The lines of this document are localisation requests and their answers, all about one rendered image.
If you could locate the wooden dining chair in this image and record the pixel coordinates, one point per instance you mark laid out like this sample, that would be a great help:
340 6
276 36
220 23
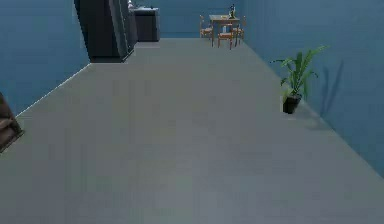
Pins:
225 36
204 30
240 30

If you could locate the wooden dining table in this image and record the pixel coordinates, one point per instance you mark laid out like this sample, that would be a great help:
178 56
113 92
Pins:
222 19

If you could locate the dark kitchen counter cabinet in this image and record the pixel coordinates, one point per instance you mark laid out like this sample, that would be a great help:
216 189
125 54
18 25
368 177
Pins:
146 25

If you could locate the green house plant black pot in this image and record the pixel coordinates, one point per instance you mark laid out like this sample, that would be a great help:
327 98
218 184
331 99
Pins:
297 75

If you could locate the black fridge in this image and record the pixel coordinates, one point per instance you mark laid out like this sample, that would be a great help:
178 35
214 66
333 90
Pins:
100 30

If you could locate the brown wooden furniture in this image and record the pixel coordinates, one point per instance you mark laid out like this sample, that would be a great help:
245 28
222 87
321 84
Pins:
7 128

